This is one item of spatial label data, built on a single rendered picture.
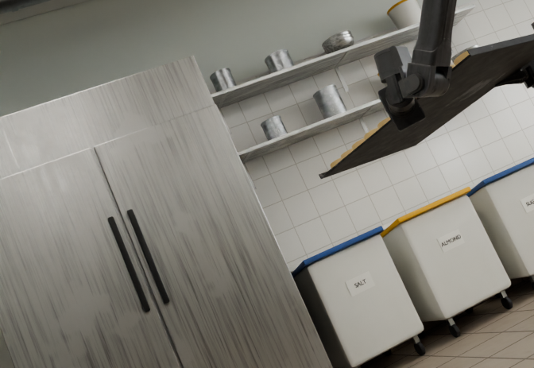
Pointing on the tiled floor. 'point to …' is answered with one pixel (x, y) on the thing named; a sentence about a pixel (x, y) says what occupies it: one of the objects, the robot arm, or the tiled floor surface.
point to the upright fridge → (141, 236)
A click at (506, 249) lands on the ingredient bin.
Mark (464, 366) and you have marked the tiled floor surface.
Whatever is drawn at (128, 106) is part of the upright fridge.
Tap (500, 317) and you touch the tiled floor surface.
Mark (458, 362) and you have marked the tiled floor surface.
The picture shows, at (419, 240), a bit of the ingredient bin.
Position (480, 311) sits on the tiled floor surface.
